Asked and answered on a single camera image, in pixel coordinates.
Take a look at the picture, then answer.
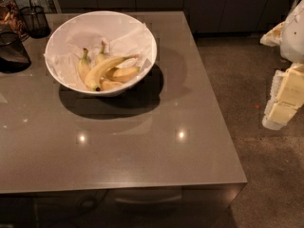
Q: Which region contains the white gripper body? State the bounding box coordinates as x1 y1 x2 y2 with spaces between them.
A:
280 0 304 64

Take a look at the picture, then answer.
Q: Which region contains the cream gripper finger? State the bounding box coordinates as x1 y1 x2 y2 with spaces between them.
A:
262 63 304 130
259 22 284 47

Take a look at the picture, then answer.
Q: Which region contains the long yellow banana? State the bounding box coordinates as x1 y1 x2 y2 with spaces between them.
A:
85 54 139 91

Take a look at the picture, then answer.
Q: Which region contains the right yellow banana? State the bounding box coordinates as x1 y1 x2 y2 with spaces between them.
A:
105 66 140 83

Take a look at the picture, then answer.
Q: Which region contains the white bowl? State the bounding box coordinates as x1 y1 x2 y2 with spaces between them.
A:
45 11 157 97

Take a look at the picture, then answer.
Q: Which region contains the back yellow banana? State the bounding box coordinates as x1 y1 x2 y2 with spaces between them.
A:
95 42 105 65

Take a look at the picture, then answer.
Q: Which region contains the bottom yellow banana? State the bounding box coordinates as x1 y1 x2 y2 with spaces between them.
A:
101 80 123 90

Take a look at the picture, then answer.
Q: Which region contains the left yellow banana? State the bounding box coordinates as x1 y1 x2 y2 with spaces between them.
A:
77 48 90 82

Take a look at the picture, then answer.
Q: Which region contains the white paper bowl liner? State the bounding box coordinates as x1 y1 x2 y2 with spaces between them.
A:
45 11 157 97

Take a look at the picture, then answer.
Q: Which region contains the black mesh pen cup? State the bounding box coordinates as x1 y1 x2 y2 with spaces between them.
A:
20 6 50 39

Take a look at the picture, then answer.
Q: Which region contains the black mesh basket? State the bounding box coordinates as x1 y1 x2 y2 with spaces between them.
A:
0 31 31 73

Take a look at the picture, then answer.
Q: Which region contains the glass jar with snacks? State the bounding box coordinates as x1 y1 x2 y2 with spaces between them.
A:
0 0 29 41

